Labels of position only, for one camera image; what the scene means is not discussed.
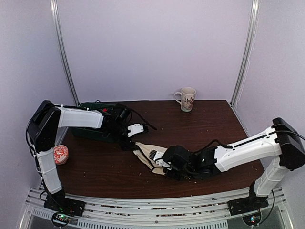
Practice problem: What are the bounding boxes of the green compartment tray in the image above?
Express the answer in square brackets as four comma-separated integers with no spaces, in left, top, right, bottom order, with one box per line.
[70,101,116,143]

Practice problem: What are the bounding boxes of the cream underwear navy trim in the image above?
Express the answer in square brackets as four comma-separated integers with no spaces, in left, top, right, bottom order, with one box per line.
[133,142,167,176]

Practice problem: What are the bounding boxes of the white patterned ceramic mug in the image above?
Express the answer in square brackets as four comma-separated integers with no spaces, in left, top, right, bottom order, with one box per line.
[173,87,196,112]

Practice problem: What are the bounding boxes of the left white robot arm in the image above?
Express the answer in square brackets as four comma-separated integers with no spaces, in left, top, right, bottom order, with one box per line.
[25,100,145,212]

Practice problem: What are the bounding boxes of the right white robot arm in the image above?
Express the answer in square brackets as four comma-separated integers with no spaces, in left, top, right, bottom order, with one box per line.
[161,117,305,211]

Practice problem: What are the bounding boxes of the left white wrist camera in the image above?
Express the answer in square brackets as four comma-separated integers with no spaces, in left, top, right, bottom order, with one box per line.
[127,124,148,137]

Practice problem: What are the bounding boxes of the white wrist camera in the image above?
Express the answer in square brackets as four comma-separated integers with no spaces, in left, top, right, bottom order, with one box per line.
[148,149,172,170]
[127,124,148,137]

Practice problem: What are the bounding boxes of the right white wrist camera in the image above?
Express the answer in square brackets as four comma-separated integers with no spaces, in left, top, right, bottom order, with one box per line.
[148,149,172,170]

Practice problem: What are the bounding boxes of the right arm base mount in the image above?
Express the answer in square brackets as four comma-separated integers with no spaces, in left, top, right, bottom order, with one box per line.
[227,197,269,216]

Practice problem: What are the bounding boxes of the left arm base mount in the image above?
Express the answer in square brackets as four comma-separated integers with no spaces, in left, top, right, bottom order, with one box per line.
[43,199,85,217]

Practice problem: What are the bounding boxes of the left aluminium frame post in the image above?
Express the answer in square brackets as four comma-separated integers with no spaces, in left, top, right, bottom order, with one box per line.
[50,0,79,105]

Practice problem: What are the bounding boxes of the aluminium frame post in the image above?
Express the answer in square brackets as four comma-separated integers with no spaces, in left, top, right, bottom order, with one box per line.
[50,0,79,105]
[230,0,260,107]

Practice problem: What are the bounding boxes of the right aluminium frame post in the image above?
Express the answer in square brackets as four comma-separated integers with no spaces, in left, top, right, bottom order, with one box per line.
[230,0,260,107]

